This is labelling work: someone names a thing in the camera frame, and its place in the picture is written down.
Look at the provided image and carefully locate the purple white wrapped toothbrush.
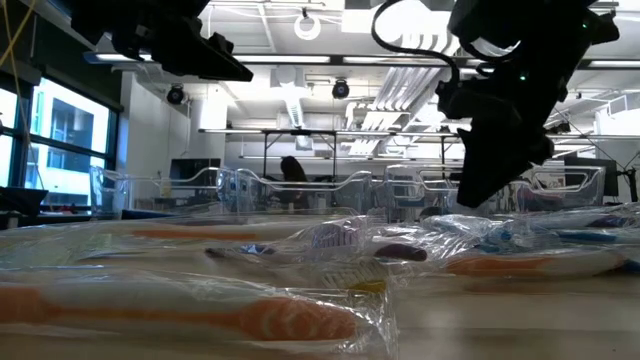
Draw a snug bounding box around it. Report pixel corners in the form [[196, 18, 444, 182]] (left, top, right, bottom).
[[319, 242, 430, 263], [203, 243, 301, 261], [309, 222, 362, 250]]

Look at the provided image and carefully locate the black monitor stand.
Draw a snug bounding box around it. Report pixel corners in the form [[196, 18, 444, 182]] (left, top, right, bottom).
[[618, 167, 640, 204]]

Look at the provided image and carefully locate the long ceiling light strip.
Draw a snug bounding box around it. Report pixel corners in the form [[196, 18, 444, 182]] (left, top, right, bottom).
[[342, 55, 451, 67], [582, 59, 640, 70], [93, 52, 332, 65]]

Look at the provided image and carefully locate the orange white wrapped toothbrush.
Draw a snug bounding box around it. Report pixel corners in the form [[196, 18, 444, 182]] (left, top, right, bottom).
[[74, 213, 361, 249], [0, 267, 399, 357], [442, 247, 629, 280]]

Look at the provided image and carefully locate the white cable coil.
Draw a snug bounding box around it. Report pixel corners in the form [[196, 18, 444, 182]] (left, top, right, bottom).
[[293, 13, 322, 42]]

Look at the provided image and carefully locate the person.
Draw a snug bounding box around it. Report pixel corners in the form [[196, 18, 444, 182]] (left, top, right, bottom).
[[277, 155, 314, 207]]

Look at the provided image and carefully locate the green white wrapped toothbrush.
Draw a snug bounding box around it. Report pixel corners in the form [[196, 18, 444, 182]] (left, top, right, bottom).
[[0, 223, 119, 269]]

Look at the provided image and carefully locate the black monitor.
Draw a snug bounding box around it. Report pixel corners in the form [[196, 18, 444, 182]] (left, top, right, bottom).
[[563, 156, 619, 197], [168, 157, 222, 182]]

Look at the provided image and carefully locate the window with dark frame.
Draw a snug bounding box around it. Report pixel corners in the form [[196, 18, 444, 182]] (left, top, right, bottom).
[[0, 74, 123, 211]]

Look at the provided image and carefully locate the yellow cable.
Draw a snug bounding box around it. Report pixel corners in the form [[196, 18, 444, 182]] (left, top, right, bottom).
[[0, 0, 54, 211]]

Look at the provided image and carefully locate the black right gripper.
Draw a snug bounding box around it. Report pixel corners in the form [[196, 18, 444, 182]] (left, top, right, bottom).
[[456, 79, 566, 209]]

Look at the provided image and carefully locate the black ceiling spotlight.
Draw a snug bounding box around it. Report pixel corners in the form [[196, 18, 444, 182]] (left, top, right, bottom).
[[165, 83, 187, 107], [331, 77, 351, 101]]

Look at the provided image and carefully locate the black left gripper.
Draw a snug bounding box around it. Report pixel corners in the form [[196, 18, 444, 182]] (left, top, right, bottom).
[[114, 14, 254, 83]]

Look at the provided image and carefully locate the clear plastic bin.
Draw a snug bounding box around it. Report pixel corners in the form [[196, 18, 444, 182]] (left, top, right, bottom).
[[491, 164, 607, 214], [382, 163, 494, 221], [233, 167, 375, 214], [88, 164, 237, 217]]

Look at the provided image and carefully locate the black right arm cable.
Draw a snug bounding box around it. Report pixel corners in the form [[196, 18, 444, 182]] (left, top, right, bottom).
[[370, 0, 461, 85]]

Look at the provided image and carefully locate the yellow white wrapped toothbrush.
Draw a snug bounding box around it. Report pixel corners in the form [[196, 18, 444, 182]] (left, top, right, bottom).
[[319, 257, 390, 295]]

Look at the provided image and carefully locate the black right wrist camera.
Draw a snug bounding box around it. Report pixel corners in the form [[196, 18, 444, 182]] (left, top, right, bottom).
[[434, 79, 474, 120]]

